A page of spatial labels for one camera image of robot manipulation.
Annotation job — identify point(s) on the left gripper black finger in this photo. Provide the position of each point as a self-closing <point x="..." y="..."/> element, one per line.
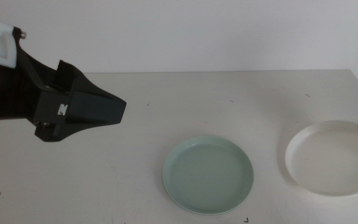
<point x="73" y="77"/>
<point x="95" y="109"/>

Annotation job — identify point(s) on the white shallow bowl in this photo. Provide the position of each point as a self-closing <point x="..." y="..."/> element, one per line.
<point x="331" y="161"/>

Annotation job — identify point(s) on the pale green shallow bowl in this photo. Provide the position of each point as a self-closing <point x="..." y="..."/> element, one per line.
<point x="207" y="174"/>

